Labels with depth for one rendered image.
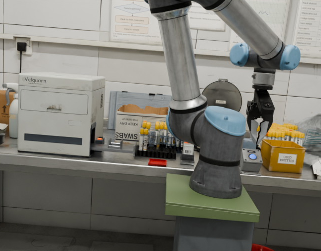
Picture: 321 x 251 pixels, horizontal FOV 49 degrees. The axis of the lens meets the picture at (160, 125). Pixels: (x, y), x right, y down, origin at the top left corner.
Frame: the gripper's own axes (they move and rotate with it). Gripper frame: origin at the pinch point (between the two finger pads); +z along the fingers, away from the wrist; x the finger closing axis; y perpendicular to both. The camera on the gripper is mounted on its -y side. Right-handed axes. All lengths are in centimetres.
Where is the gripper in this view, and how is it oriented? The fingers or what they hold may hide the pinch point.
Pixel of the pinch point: (257, 141)
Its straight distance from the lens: 130.8
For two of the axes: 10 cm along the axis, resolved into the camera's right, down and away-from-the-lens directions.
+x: -10.0, -0.8, 0.1
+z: -0.8, 9.8, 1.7
